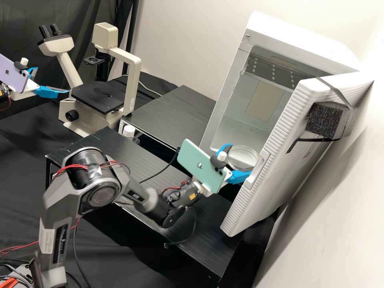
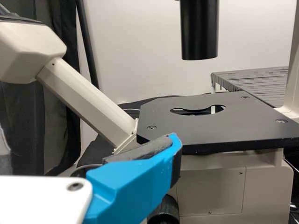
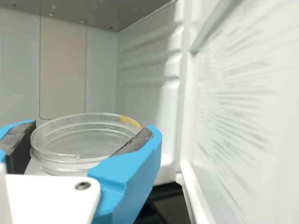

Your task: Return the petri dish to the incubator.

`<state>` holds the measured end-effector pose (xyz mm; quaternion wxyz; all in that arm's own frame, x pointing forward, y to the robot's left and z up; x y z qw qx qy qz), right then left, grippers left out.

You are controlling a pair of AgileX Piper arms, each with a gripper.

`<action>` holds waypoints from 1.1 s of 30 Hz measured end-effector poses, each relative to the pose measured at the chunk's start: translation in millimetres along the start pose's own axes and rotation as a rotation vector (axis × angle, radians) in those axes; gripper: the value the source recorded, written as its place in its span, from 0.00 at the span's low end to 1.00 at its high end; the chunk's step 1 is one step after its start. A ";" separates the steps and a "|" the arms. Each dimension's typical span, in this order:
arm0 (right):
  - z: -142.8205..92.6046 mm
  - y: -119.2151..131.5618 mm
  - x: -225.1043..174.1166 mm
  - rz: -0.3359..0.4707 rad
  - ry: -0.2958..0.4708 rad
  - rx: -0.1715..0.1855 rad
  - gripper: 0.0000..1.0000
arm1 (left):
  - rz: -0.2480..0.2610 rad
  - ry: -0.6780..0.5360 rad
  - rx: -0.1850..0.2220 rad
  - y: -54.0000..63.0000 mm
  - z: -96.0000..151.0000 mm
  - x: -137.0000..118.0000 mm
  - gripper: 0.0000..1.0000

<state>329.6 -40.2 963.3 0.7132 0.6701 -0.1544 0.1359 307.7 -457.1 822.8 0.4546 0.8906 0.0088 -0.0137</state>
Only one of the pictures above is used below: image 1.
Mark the black platform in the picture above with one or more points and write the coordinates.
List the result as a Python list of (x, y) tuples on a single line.
[(171, 114), (144, 168)]

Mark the left wrist camera phone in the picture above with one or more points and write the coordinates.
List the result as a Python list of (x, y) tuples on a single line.
[(12, 75)]

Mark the white incubator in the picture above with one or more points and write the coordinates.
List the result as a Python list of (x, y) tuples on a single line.
[(234, 114)]

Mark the white-capped bottle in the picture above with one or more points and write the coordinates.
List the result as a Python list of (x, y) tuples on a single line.
[(129, 130)]

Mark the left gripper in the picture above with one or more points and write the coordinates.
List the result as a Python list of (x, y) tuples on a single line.
[(27, 90)]

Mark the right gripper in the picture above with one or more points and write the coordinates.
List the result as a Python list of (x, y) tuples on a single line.
[(228, 177)]

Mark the petri dish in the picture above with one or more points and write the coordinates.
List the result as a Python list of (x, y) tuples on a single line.
[(244, 156)]

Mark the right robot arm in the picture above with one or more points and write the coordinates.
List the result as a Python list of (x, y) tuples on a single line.
[(99, 192)]

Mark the right wrist camera phone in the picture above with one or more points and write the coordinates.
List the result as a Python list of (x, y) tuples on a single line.
[(198, 163)]

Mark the cream microscope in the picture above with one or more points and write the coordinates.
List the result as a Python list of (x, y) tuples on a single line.
[(90, 111)]

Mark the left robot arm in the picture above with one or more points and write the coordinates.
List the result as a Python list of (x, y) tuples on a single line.
[(4, 97)]

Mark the wrist camera phone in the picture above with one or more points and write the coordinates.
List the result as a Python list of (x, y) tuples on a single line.
[(198, 163), (12, 75)]

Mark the incubator door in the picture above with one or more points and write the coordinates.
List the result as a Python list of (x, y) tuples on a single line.
[(285, 156)]

